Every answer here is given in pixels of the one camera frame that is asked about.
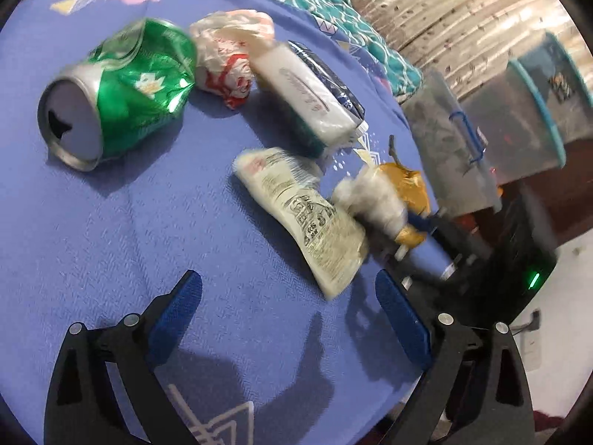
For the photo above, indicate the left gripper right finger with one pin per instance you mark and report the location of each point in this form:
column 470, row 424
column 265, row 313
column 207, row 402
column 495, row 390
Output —
column 472, row 376

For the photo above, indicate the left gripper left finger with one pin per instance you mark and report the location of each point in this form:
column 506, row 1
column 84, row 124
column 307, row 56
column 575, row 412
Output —
column 81, row 407

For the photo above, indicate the white paper ball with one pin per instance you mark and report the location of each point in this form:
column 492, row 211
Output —
column 372, row 196

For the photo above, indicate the cream printed snack wrapper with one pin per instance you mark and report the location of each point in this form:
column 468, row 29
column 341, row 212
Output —
column 332, row 242

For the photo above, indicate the clear bin teal lid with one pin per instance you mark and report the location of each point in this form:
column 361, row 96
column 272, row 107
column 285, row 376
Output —
column 530, row 111

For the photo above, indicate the white tissue pack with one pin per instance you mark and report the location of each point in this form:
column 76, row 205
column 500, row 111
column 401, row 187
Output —
column 317, row 118

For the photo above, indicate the beige patterned curtain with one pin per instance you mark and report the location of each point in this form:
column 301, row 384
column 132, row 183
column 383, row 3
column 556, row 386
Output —
column 468, row 41

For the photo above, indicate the blue bed sheet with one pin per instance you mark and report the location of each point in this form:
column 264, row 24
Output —
column 266, row 359

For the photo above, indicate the teal patterned quilt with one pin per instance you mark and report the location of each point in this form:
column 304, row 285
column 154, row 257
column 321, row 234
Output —
column 339, row 20

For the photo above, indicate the crushed green soda can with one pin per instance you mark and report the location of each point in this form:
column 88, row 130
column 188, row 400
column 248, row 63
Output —
column 129, row 87

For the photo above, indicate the red white plastic bag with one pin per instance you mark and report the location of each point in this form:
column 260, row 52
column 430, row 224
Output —
column 223, row 41

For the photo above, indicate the clear bin blue handle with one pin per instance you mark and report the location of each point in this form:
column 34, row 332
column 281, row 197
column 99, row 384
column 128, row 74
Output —
column 453, row 155

